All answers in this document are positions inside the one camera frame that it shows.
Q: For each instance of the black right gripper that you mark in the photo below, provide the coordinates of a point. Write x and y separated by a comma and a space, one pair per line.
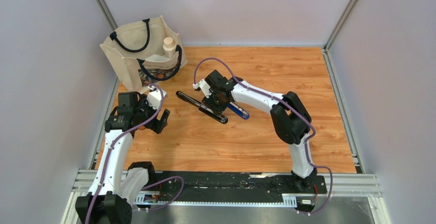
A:
210, 102

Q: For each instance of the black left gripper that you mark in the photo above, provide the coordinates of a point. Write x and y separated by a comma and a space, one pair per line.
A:
157, 125

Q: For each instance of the black stapler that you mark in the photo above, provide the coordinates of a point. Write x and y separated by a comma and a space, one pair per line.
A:
201, 107

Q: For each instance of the blue tape dispenser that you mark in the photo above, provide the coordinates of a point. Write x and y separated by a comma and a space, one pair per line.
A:
238, 110

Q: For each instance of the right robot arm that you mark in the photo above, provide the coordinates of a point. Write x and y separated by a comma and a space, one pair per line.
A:
290, 119

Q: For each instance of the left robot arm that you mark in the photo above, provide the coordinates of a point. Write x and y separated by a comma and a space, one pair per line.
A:
110, 198

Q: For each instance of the white paper in bag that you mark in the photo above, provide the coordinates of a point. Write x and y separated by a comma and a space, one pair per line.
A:
158, 59

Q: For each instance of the beige bottle in bag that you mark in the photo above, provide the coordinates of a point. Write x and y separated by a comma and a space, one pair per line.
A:
169, 46

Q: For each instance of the cream canvas tote bag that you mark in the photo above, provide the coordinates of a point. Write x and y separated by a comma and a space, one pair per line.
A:
129, 45

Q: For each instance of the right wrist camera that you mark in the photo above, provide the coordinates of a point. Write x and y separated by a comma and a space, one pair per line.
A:
204, 87

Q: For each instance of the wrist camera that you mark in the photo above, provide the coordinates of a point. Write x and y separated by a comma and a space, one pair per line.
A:
204, 87
155, 96

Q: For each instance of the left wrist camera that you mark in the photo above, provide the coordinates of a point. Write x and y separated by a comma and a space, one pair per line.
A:
155, 96

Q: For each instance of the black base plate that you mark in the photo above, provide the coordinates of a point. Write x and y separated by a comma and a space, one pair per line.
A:
230, 187

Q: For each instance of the aluminium rail frame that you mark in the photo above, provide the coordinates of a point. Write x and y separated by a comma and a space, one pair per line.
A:
357, 196

